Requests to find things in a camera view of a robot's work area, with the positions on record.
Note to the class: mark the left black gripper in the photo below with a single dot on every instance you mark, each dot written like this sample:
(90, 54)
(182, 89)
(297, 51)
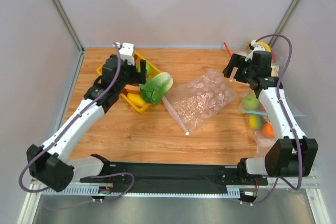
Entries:
(135, 71)

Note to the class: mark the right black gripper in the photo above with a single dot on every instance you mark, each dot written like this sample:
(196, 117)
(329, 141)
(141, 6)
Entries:
(237, 64)

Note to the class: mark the green fake apple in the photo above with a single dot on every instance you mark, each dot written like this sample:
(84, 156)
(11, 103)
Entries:
(149, 69)

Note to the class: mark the fake green cabbage leaf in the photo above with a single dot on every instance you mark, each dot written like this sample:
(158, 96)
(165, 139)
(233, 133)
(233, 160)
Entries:
(155, 89)

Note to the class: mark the clear zip top bag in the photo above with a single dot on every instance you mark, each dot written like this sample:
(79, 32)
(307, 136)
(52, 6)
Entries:
(193, 104)

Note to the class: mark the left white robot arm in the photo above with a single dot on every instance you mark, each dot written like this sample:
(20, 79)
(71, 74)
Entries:
(48, 163)

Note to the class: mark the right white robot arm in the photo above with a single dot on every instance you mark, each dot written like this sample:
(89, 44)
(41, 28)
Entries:
(293, 153)

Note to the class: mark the fake yellow banana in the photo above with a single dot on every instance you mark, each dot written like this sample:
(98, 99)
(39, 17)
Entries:
(261, 43)

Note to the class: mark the yellow fake mango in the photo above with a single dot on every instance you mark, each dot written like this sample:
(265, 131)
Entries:
(136, 99)

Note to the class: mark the bag with mixed food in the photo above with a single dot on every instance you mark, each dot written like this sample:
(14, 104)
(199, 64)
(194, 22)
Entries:
(277, 63)

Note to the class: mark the bag with yellow-green fruit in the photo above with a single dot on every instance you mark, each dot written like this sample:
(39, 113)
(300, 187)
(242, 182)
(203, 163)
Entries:
(254, 113)

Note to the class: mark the blue-zip clear bag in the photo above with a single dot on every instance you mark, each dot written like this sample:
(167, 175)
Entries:
(264, 144)

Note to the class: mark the yellow plastic tray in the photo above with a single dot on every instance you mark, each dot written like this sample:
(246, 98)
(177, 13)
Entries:
(154, 73)

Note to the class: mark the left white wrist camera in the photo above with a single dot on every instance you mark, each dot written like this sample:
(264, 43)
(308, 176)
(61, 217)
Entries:
(125, 51)

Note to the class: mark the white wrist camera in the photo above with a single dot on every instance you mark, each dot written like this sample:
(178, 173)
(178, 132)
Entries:
(254, 47)
(125, 51)

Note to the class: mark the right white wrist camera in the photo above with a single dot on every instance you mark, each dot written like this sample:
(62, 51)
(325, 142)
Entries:
(254, 47)

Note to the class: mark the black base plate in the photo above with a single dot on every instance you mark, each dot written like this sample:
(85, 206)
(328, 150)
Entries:
(152, 178)

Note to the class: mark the aluminium frame rail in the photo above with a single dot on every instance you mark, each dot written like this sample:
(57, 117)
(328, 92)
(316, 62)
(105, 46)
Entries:
(117, 179)

